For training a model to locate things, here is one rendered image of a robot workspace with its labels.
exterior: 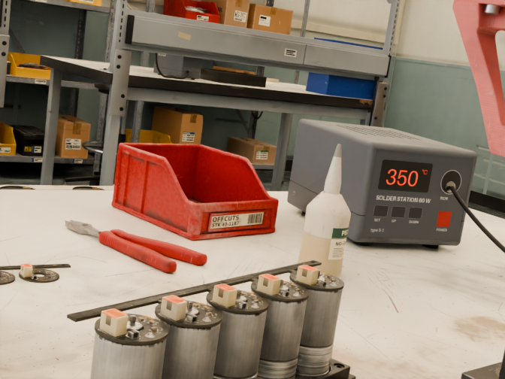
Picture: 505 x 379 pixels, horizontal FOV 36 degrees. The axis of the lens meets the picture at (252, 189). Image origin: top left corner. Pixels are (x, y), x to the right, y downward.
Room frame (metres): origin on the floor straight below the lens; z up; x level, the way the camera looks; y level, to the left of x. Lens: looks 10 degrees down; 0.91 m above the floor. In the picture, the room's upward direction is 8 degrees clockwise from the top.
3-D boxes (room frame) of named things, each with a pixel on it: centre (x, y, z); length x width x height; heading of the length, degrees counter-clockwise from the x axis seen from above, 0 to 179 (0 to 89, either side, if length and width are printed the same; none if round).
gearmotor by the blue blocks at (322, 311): (0.34, -0.03, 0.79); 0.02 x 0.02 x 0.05
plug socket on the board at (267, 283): (0.31, -0.01, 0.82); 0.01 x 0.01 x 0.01; 52
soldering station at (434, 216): (0.75, -0.12, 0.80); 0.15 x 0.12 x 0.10; 23
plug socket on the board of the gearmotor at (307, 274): (0.33, -0.03, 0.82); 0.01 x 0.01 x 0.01; 52
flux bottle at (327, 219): (0.56, -0.06, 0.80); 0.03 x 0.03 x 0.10
